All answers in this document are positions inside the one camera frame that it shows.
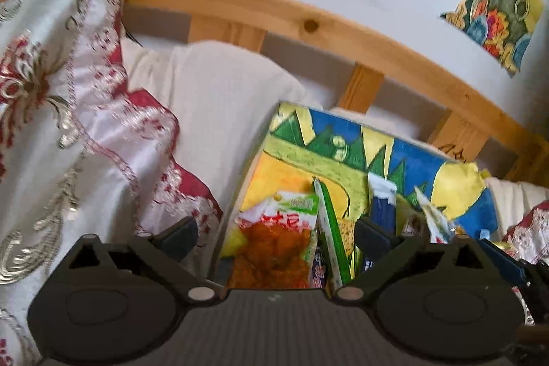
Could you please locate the wooden bed rail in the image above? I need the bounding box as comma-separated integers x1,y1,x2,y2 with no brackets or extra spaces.
0,0,549,187

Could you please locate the green sausage stick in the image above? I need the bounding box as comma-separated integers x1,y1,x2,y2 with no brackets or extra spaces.
312,176,353,286

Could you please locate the dinosaur drawing paper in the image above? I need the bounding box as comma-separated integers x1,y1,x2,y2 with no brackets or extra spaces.
222,102,499,290

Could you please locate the orange spicy snack packet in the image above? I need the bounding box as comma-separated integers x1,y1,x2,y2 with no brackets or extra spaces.
226,194,322,290

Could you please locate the dark blue snack packet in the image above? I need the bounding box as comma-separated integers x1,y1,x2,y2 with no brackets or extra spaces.
366,172,399,264

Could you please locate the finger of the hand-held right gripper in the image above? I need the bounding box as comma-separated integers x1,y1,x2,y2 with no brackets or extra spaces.
479,238,530,286

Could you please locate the grey tray box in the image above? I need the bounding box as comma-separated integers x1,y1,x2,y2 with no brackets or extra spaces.
218,100,500,290

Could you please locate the white pillow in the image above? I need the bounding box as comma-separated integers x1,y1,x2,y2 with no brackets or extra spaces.
119,33,323,282

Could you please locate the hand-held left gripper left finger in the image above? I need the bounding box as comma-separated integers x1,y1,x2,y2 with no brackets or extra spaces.
55,216,218,302

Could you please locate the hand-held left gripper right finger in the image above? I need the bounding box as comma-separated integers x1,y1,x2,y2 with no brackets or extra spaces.
334,217,500,303

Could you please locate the floral satin blanket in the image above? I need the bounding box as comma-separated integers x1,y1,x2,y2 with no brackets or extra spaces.
0,0,549,366

